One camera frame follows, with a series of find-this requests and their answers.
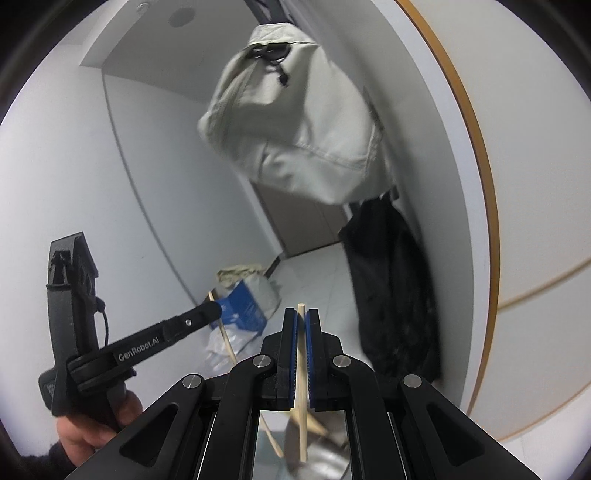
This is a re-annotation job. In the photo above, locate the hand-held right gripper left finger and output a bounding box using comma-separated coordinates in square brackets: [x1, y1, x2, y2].
[65, 308, 298, 480]

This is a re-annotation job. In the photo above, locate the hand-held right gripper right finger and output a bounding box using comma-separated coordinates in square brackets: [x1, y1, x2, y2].
[305, 308, 541, 480]

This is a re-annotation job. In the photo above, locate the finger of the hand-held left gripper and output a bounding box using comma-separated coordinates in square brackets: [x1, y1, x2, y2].
[159, 302, 223, 347]

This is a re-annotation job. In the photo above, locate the pale wooden chopstick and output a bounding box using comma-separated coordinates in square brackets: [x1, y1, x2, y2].
[307, 411, 345, 447]
[208, 290, 284, 459]
[297, 302, 308, 462]

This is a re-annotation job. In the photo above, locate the person's left hand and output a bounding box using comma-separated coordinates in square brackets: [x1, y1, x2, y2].
[55, 384, 145, 460]

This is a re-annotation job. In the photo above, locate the white plastic bag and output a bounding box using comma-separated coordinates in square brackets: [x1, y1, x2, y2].
[205, 323, 260, 371]

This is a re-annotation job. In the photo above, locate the blue cardboard box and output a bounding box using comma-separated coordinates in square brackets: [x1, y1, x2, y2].
[211, 279, 269, 332]

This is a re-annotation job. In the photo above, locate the black coat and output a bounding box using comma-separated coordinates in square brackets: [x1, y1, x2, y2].
[339, 198, 443, 385]

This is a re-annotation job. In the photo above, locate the grey door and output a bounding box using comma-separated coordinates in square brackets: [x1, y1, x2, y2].
[256, 182, 348, 258]

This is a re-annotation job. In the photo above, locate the hanging beige cloth bag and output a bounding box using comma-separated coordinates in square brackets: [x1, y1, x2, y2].
[198, 23, 394, 207]

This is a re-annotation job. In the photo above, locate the white wooden-edged panel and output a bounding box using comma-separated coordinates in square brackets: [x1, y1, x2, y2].
[397, 0, 591, 444]

